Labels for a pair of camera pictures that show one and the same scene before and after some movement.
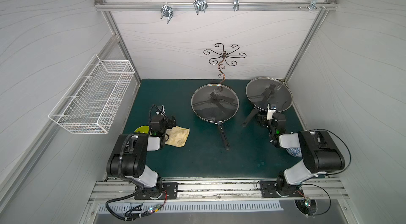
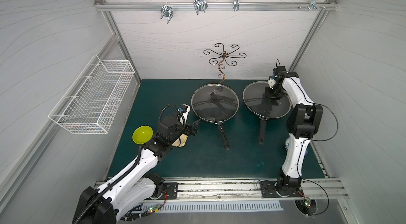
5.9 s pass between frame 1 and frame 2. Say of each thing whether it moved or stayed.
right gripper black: moved
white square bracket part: moved
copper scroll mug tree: stayed
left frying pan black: stayed
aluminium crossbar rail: stayed
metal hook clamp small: stayed
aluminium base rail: stayed
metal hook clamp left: stayed
